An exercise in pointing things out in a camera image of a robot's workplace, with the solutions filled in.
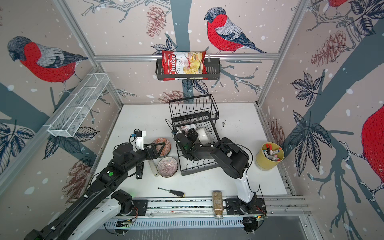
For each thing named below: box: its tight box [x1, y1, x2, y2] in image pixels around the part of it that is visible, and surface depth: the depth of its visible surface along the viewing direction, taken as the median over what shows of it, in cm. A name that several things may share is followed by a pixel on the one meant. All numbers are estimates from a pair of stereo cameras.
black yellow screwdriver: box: [157, 187, 186, 198], surface depth 79 cm
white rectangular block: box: [148, 160, 159, 178], surface depth 86 cm
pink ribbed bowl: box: [157, 156, 179, 178], surface depth 85 cm
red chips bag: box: [162, 50, 208, 82], surface depth 90 cm
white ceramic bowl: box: [196, 127, 209, 145], surface depth 92 cm
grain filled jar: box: [212, 191, 224, 220], surface depth 72 cm
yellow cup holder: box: [255, 142, 285, 171], surface depth 82 cm
